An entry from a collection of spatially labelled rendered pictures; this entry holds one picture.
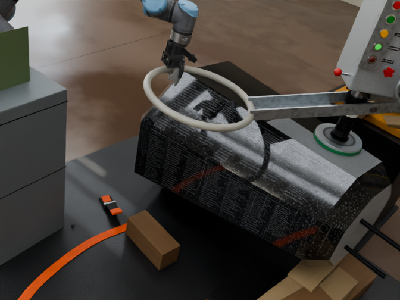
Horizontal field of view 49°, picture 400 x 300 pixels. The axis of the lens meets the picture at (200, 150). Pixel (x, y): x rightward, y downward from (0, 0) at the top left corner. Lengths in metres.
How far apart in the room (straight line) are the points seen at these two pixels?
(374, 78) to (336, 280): 0.99
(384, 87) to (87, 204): 1.67
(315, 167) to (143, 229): 0.95
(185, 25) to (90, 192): 1.22
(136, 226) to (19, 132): 0.80
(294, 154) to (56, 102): 1.03
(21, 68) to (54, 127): 0.28
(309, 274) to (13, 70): 1.59
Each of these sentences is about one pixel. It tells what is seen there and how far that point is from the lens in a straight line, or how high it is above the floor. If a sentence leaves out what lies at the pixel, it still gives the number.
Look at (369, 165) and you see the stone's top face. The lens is 2.00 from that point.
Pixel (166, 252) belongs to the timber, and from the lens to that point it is 2.23.
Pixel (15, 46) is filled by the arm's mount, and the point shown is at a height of 1.02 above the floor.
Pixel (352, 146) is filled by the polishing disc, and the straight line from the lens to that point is 2.02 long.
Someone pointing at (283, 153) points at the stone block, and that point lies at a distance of 1.94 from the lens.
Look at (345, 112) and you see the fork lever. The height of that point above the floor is 1.02.
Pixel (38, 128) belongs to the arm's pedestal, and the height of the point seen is 0.71.
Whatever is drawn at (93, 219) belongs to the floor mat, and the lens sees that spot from 2.51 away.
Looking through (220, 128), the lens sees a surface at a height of 0.93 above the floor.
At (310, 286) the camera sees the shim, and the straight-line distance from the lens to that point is 2.16.
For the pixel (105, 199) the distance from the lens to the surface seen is 2.60.
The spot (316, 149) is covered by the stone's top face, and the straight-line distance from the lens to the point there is 1.95.
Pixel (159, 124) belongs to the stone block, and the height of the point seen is 0.62.
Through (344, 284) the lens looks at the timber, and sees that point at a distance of 2.28.
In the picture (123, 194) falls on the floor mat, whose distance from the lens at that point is 2.67.
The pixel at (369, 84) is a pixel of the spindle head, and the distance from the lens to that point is 1.83.
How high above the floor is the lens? 1.81
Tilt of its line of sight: 35 degrees down
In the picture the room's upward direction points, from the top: 14 degrees clockwise
